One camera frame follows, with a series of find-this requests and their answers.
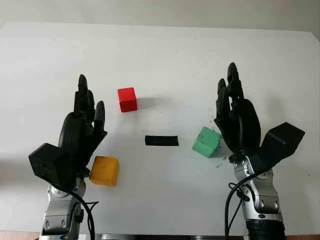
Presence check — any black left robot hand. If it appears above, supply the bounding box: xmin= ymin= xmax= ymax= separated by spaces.
xmin=57 ymin=74 xmax=109 ymax=177

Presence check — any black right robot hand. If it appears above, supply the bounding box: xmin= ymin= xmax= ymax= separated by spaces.
xmin=213 ymin=62 xmax=262 ymax=161

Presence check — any green wooden block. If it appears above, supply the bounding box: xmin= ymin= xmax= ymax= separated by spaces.
xmin=191 ymin=126 xmax=223 ymax=159

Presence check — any yellow wooden block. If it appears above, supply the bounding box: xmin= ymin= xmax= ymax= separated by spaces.
xmin=89 ymin=155 xmax=120 ymax=188

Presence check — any red wooden block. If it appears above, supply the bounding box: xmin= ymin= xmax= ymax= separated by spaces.
xmin=116 ymin=87 xmax=139 ymax=113

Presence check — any black tape strip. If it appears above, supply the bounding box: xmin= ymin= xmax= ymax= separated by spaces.
xmin=144 ymin=135 xmax=179 ymax=148

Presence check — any grey robot torso edge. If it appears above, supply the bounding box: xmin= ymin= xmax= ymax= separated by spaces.
xmin=99 ymin=233 xmax=251 ymax=240

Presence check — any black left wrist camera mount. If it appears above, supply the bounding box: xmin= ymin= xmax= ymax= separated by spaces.
xmin=28 ymin=142 xmax=76 ymax=191

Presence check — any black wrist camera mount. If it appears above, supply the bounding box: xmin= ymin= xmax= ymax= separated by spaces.
xmin=28 ymin=142 xmax=76 ymax=191
xmin=249 ymin=122 xmax=306 ymax=176

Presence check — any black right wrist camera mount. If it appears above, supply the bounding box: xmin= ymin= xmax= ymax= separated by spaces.
xmin=249 ymin=122 xmax=306 ymax=176

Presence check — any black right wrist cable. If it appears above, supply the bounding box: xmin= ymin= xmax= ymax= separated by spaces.
xmin=224 ymin=172 xmax=256 ymax=238

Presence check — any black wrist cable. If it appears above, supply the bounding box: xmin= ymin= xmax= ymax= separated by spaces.
xmin=224 ymin=172 xmax=256 ymax=238
xmin=71 ymin=189 xmax=100 ymax=240

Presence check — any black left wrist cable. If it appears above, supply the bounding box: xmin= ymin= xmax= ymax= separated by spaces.
xmin=71 ymin=189 xmax=100 ymax=240

